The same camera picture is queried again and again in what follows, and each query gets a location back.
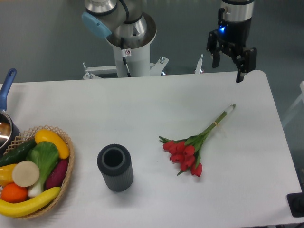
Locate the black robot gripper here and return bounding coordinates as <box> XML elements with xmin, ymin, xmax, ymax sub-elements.
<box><xmin>206</xmin><ymin>0</ymin><xmax>257</xmax><ymax>83</ymax></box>

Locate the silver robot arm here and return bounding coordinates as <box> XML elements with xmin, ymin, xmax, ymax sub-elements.
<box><xmin>82</xmin><ymin>0</ymin><xmax>257</xmax><ymax>83</ymax></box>

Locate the red tulip bouquet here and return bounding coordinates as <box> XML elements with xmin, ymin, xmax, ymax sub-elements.
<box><xmin>159</xmin><ymin>104</ymin><xmax>236</xmax><ymax>177</ymax></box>

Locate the dark grey ribbed vase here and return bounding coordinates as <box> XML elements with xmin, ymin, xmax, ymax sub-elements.
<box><xmin>97</xmin><ymin>144</ymin><xmax>134</xmax><ymax>192</ymax></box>

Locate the black device at edge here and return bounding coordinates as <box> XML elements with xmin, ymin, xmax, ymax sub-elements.
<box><xmin>286</xmin><ymin>192</ymin><xmax>304</xmax><ymax>218</ymax></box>

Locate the green bok choy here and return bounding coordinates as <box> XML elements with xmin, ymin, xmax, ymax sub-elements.
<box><xmin>26</xmin><ymin>142</ymin><xmax>59</xmax><ymax>198</ymax></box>

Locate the purple sweet potato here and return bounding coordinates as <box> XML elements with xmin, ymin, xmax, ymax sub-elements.
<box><xmin>45</xmin><ymin>160</ymin><xmax>68</xmax><ymax>190</ymax></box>

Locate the woven wicker basket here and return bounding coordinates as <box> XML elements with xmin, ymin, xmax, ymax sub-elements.
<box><xmin>0</xmin><ymin>125</ymin><xmax>75</xmax><ymax>219</ymax></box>

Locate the green cucumber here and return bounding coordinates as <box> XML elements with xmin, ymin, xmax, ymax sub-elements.
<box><xmin>0</xmin><ymin>139</ymin><xmax>37</xmax><ymax>167</ymax></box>

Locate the beige round disc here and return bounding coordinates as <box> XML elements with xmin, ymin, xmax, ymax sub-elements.
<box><xmin>12</xmin><ymin>161</ymin><xmax>40</xmax><ymax>187</ymax></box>

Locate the yellow bell pepper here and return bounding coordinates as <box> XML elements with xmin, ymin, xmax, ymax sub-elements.
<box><xmin>0</xmin><ymin>164</ymin><xmax>17</xmax><ymax>187</ymax></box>

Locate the orange fruit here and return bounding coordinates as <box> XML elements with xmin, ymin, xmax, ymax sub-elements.
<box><xmin>0</xmin><ymin>183</ymin><xmax>28</xmax><ymax>203</ymax></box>

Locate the yellow banana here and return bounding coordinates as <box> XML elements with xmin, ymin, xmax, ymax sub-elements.
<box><xmin>0</xmin><ymin>187</ymin><xmax>61</xmax><ymax>218</ymax></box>

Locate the white frame at right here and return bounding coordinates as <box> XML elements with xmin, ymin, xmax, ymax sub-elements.
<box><xmin>281</xmin><ymin>81</ymin><xmax>304</xmax><ymax>127</ymax></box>

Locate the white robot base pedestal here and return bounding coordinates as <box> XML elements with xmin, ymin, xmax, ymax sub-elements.
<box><xmin>83</xmin><ymin>45</ymin><xmax>169</xmax><ymax>79</ymax></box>

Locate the black cable on pedestal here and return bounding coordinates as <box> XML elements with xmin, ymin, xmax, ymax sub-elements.
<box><xmin>120</xmin><ymin>37</ymin><xmax>132</xmax><ymax>78</ymax></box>

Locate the blue handled saucepan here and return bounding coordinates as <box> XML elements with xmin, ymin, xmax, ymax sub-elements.
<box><xmin>0</xmin><ymin>68</ymin><xmax>20</xmax><ymax>157</ymax></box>

